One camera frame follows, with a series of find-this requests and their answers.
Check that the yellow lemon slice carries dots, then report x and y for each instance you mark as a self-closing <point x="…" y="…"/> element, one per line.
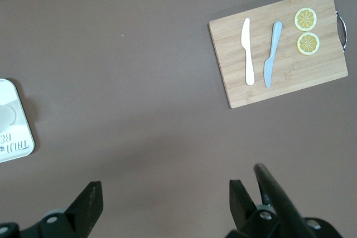
<point x="305" y="19"/>
<point x="308" y="44"/>

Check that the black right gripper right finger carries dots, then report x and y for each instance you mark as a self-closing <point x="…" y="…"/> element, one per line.
<point x="242" y="210"/>

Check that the beige bear print tray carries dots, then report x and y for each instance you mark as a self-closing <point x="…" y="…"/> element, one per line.
<point x="22" y="126"/>

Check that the grey plastic knife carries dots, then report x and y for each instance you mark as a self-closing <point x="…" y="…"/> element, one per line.
<point x="274" y="43"/>

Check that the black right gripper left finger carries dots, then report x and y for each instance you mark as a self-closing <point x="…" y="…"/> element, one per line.
<point x="83" y="210"/>

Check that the white plastic knife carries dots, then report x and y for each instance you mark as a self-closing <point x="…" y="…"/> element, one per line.
<point x="248" y="62"/>

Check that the bamboo cutting board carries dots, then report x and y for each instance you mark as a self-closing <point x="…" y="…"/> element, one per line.
<point x="293" y="68"/>

